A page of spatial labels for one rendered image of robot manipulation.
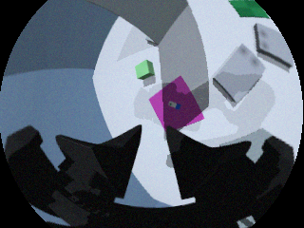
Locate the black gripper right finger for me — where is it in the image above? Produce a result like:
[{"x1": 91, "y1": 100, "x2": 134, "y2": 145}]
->
[{"x1": 166, "y1": 125, "x2": 252, "y2": 200}]

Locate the green flat square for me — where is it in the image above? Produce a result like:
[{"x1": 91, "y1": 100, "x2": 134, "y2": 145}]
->
[{"x1": 228, "y1": 0, "x2": 269, "y2": 19}]

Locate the green block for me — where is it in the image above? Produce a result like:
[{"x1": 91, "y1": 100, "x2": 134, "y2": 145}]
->
[{"x1": 136, "y1": 60, "x2": 155, "y2": 80}]

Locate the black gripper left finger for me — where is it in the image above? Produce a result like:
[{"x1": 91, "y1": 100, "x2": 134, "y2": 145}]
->
[{"x1": 56, "y1": 124, "x2": 143, "y2": 198}]

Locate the purple square patch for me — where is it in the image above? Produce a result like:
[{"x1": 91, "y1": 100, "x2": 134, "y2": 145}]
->
[{"x1": 148, "y1": 75, "x2": 204, "y2": 132}]

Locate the grey panel with rectangular socket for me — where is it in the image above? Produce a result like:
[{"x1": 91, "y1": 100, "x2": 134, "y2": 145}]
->
[{"x1": 87, "y1": 0, "x2": 189, "y2": 45}]

